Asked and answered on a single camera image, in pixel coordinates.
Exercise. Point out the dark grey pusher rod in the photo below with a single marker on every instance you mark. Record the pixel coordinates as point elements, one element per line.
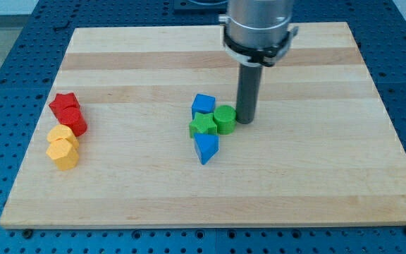
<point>249,79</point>

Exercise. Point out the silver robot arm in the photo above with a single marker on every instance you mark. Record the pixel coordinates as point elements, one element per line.
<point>256,34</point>

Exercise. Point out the green star block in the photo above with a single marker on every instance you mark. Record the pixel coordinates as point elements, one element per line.
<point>204,124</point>

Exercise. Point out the blue triangle block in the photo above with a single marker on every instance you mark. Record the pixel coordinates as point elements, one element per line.
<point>206,146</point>

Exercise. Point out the red star block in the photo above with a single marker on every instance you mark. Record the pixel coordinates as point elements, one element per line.
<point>63,101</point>

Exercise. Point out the green cylinder block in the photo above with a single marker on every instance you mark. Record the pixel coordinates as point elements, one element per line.
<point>225,119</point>

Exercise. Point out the blue cube block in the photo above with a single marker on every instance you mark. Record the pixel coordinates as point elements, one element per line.
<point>203,104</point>

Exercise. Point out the wooden board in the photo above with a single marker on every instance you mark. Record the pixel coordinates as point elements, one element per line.
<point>321,151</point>

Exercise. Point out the red cylinder block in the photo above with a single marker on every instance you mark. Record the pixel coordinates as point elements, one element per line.
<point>73,118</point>

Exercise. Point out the yellow half-round block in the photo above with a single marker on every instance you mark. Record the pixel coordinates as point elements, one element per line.
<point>63,132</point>

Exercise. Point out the yellow hexagon block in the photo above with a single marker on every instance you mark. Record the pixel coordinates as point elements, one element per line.
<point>63,154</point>

